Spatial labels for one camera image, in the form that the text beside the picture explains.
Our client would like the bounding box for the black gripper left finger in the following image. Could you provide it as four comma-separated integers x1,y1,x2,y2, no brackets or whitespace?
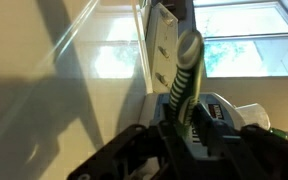
67,103,202,180

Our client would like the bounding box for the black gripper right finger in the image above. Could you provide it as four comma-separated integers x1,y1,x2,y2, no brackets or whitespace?
193,102,288,180

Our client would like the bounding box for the green and white scrub brush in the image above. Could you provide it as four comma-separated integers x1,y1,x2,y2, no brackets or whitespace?
168,29,206,135

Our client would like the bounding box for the white front-load washing machine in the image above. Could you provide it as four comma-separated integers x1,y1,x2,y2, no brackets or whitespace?
0,0,153,180

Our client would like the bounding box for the green bottle with white cap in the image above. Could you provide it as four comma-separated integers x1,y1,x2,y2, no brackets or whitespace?
268,127,288,143

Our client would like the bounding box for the window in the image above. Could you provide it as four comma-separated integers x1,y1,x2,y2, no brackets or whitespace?
193,0,288,79

